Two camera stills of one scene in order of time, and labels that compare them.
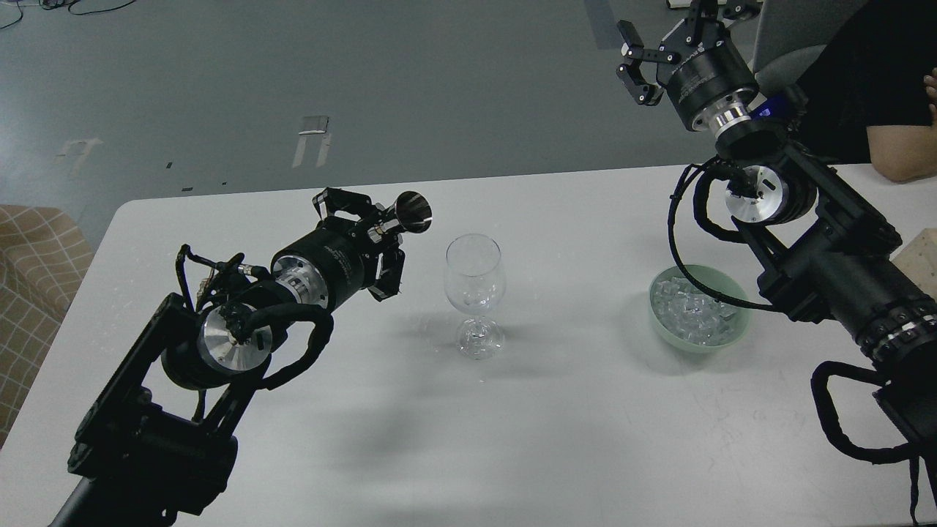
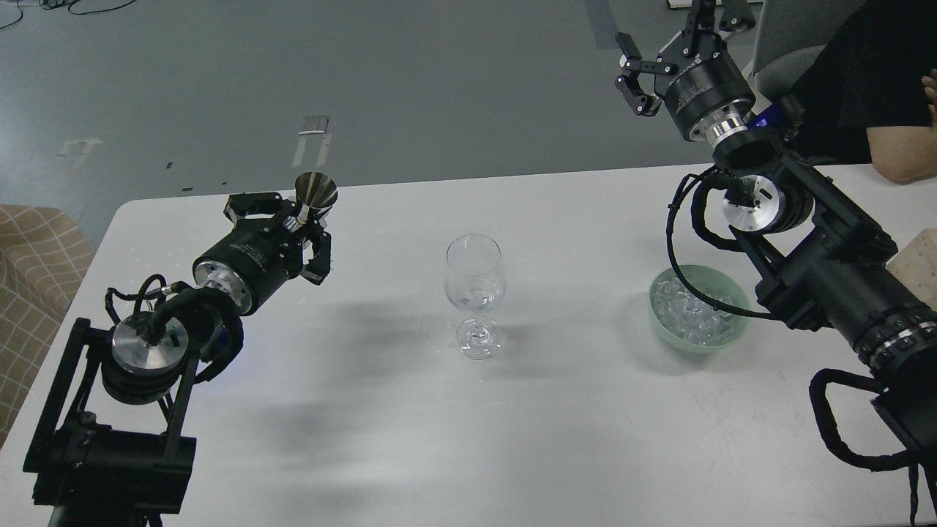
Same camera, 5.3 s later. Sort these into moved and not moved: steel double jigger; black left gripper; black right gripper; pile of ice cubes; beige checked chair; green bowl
Moved: black left gripper; steel double jigger
Not moved: green bowl; beige checked chair; black right gripper; pile of ice cubes
